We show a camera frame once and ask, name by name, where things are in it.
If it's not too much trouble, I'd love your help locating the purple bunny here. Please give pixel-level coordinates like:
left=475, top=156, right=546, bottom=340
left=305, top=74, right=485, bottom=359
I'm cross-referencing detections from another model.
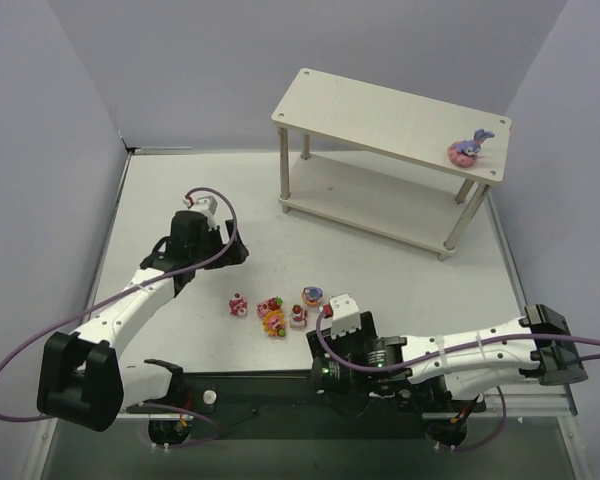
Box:
left=447, top=129, right=495, bottom=168
left=301, top=286, right=324, bottom=307

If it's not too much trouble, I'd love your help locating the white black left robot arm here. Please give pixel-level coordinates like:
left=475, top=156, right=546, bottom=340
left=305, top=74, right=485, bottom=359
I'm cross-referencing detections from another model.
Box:
left=36, top=210, right=249, bottom=432

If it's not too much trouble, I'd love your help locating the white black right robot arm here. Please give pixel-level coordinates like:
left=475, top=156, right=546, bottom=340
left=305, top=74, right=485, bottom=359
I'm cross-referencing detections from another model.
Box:
left=306, top=304, right=588, bottom=412

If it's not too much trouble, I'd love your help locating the light wooden two-tier shelf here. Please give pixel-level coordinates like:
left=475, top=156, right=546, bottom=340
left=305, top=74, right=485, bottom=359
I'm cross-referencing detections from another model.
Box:
left=271, top=68, right=511, bottom=261

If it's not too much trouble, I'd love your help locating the pink bear strawberry toy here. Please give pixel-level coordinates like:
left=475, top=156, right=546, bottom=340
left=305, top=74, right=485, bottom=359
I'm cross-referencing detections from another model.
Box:
left=229, top=292, right=248, bottom=318

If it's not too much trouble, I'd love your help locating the pink strawberry cake toy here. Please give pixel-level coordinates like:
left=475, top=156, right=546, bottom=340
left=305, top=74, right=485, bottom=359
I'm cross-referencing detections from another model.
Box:
left=257, top=297, right=283, bottom=319

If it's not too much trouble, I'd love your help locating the white strawberry cake slice toy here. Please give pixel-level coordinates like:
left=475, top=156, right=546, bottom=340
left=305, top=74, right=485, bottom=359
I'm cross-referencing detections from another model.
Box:
left=289, top=304, right=308, bottom=329

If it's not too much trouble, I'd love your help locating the pink bear yellow flower toy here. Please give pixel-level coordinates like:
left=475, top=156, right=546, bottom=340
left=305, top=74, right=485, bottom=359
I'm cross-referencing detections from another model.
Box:
left=263, top=310, right=287, bottom=338

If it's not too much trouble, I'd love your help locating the purple bunny on pink donut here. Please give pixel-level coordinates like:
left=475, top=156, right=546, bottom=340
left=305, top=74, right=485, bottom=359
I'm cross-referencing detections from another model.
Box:
left=447, top=129, right=495, bottom=168

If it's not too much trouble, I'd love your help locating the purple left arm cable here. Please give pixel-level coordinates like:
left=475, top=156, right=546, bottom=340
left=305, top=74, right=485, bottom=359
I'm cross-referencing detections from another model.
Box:
left=0, top=187, right=239, bottom=422

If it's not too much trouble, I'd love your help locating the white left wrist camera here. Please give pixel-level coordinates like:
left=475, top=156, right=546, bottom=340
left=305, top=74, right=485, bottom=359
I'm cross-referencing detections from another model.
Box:
left=183, top=195, right=218, bottom=229

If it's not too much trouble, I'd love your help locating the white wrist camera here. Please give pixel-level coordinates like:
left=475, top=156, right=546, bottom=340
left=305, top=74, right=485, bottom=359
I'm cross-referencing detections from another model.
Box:
left=183, top=195, right=218, bottom=229
left=322, top=294, right=362, bottom=340

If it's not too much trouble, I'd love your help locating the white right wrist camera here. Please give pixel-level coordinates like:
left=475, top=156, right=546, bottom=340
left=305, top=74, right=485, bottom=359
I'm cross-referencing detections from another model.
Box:
left=322, top=294, right=362, bottom=340

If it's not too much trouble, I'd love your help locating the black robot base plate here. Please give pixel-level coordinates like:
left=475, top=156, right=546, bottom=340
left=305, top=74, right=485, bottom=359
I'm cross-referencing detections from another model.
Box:
left=124, top=369, right=489, bottom=441

